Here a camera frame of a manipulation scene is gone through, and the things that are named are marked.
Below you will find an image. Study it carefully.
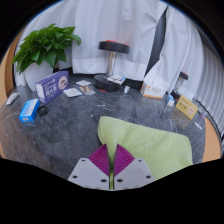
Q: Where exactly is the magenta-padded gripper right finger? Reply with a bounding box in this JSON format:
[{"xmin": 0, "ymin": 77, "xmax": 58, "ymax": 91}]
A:
[{"xmin": 113, "ymin": 143, "xmax": 156, "ymax": 192}]

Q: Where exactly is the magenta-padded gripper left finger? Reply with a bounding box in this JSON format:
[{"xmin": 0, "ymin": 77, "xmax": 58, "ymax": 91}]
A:
[{"xmin": 67, "ymin": 143, "xmax": 111, "ymax": 191}]

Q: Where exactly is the light green towel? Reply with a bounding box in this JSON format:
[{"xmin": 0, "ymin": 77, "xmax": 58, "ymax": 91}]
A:
[{"xmin": 97, "ymin": 115, "xmax": 194, "ymax": 191}]

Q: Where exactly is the small blue white box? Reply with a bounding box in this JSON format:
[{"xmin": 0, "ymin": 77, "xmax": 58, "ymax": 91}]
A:
[{"xmin": 166, "ymin": 95, "xmax": 176, "ymax": 108}]

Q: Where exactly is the small black round object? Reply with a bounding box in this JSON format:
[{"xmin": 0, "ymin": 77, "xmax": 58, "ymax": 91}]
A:
[{"xmin": 37, "ymin": 105, "xmax": 49, "ymax": 117}]

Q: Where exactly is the white sachet packet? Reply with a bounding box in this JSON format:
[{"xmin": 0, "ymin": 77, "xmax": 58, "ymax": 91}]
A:
[
  {"xmin": 75, "ymin": 79, "xmax": 92, "ymax": 87},
  {"xmin": 63, "ymin": 87, "xmax": 83, "ymax": 98}
]

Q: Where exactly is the brown printed sachet packet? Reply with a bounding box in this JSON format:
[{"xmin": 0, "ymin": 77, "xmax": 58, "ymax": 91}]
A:
[{"xmin": 79, "ymin": 85, "xmax": 97, "ymax": 96}]

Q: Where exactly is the white orange carton box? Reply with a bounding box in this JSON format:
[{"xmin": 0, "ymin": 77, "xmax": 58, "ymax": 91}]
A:
[{"xmin": 139, "ymin": 81, "xmax": 168, "ymax": 100}]

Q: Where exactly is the yellow carton box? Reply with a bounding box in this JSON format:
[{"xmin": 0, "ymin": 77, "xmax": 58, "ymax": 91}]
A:
[{"xmin": 175, "ymin": 94, "xmax": 199, "ymax": 121}]

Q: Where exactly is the blue and white box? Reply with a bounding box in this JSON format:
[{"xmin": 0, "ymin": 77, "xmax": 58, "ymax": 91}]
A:
[{"xmin": 18, "ymin": 98, "xmax": 41, "ymax": 123}]

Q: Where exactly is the flat white box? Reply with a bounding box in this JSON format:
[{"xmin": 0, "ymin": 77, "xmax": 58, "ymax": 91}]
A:
[{"xmin": 107, "ymin": 75, "xmax": 127, "ymax": 86}]

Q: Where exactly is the purple printed carton box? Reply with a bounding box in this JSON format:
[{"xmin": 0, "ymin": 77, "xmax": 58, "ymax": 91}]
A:
[{"xmin": 35, "ymin": 70, "xmax": 70, "ymax": 105}]

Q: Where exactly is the black red bar stool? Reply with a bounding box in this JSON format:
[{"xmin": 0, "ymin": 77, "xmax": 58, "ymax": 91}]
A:
[
  {"xmin": 170, "ymin": 71, "xmax": 190, "ymax": 100},
  {"xmin": 93, "ymin": 40, "xmax": 131, "ymax": 93}
]

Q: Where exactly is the small white flat packet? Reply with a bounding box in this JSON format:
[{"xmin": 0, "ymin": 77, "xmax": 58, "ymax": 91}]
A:
[{"xmin": 5, "ymin": 92, "xmax": 20, "ymax": 106}]

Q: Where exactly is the white curtain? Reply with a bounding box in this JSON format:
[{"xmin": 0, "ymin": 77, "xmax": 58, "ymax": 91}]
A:
[
  {"xmin": 143, "ymin": 5, "xmax": 224, "ymax": 134},
  {"xmin": 14, "ymin": 0, "xmax": 168, "ymax": 87}
]

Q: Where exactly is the green potted plant white pot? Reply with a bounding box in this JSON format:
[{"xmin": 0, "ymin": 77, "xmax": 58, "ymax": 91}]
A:
[{"xmin": 12, "ymin": 23, "xmax": 83, "ymax": 92}]

